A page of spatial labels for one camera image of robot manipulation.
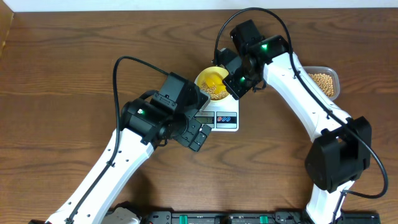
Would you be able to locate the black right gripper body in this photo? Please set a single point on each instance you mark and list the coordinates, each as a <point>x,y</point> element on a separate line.
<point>240,81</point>

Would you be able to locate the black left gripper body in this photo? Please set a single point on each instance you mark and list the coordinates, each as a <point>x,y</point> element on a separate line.
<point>185,130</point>

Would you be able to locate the yellow plastic measuring scoop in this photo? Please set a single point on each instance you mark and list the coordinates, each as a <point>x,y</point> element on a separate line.
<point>215,82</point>

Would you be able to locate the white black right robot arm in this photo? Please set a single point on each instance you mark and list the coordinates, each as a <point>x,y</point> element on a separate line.
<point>339,153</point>

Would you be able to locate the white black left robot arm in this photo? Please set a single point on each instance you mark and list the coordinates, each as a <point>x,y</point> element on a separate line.
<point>144,124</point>

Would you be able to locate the soybeans in yellow bowl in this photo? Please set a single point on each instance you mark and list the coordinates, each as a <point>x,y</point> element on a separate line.
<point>215,97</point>

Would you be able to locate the yellow plastic bowl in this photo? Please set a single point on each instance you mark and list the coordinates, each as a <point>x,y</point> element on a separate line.
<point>219,70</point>

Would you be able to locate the white digital kitchen scale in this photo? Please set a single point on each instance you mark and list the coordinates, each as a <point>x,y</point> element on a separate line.
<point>221,116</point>

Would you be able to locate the pile of soybeans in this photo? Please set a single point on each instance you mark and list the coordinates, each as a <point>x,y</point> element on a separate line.
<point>324,82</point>

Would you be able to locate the clear plastic bean container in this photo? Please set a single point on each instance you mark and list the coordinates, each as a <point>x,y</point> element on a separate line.
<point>330,72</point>

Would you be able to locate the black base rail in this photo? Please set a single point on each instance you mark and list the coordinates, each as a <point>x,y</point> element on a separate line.
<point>288,217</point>

